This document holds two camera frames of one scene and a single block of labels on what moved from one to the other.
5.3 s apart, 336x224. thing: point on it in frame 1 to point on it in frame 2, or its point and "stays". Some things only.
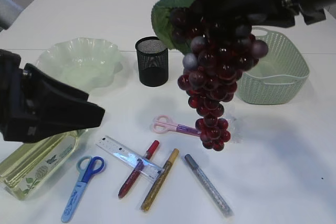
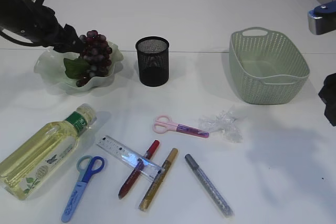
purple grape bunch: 216,48 to 94,61
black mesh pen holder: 153,59 stays
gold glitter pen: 159,180 stays
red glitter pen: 136,172 stays
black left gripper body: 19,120 to 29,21
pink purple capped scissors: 163,124 stays
